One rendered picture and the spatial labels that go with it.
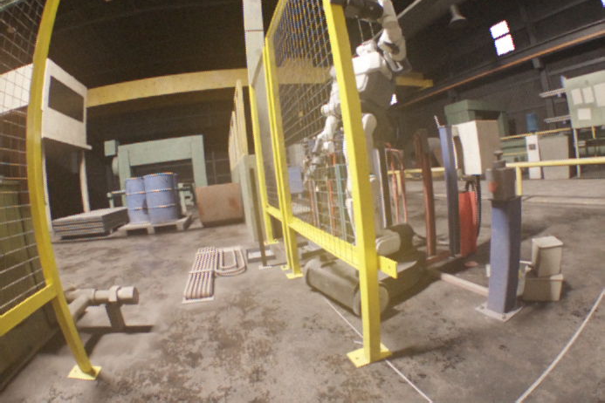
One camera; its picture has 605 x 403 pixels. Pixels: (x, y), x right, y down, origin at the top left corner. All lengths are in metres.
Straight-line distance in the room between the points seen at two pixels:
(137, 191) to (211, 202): 1.56
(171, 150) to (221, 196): 6.97
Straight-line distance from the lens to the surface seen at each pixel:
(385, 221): 2.20
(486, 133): 2.14
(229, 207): 4.88
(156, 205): 5.14
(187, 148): 11.50
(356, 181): 0.87
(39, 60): 1.38
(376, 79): 1.61
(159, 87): 14.53
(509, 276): 1.34
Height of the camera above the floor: 0.75
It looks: 1 degrees down
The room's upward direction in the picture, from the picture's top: 7 degrees counter-clockwise
